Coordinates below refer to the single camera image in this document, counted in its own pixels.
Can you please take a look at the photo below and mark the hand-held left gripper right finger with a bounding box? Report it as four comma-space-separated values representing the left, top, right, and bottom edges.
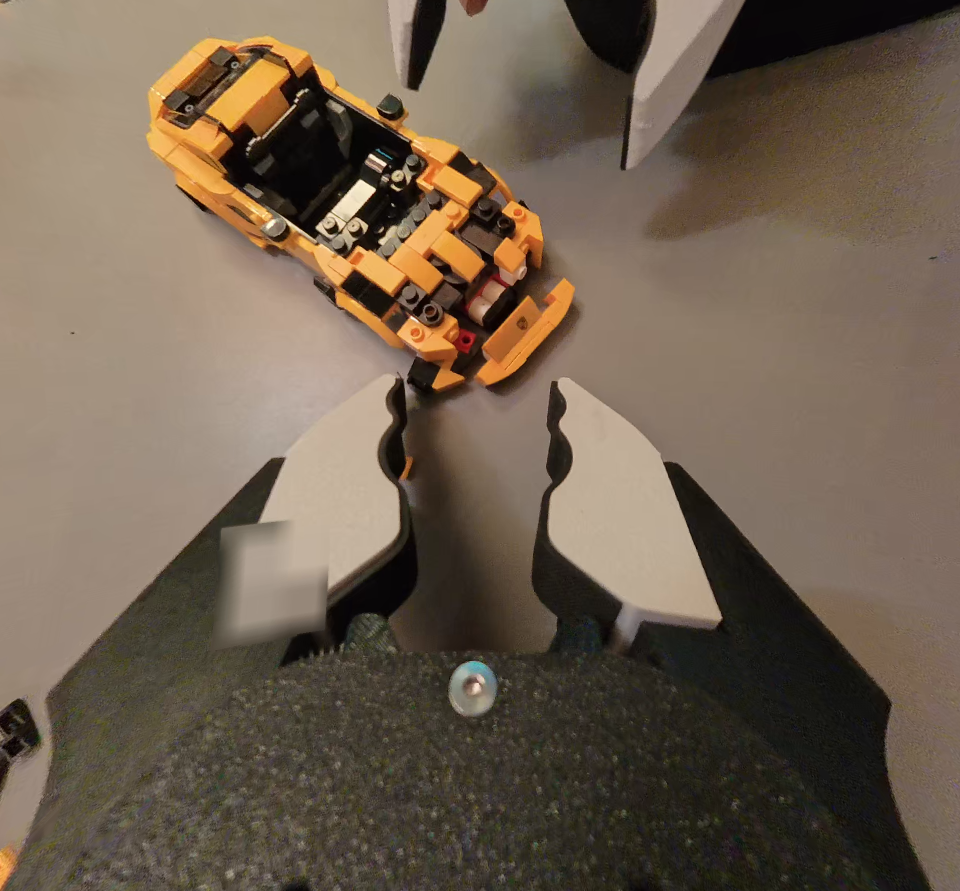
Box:
531, 377, 725, 655

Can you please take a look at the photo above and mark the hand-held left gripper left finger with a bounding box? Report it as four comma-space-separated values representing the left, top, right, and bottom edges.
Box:
257, 373, 419, 641

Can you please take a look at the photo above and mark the orange lego car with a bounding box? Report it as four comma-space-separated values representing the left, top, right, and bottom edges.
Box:
146, 36, 546, 394

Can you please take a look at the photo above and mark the orange lego bumper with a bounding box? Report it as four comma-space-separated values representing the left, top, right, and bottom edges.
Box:
474, 277, 579, 389

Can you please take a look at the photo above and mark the pile of orange black lego pieces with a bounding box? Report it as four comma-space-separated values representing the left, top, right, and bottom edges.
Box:
0, 697, 43, 885

